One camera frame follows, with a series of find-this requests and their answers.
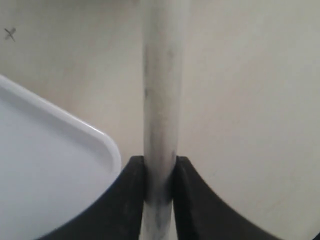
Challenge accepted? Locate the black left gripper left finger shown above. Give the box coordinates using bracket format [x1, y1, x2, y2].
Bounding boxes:
[42, 156, 145, 240]

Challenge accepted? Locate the wooden drumstick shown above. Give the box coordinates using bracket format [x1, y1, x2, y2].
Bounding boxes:
[140, 0, 189, 240]

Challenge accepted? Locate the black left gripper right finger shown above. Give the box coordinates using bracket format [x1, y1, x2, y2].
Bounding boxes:
[172, 155, 313, 240]

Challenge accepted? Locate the white rectangular plastic tray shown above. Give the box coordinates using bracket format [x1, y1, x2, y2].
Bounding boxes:
[0, 77, 122, 240]

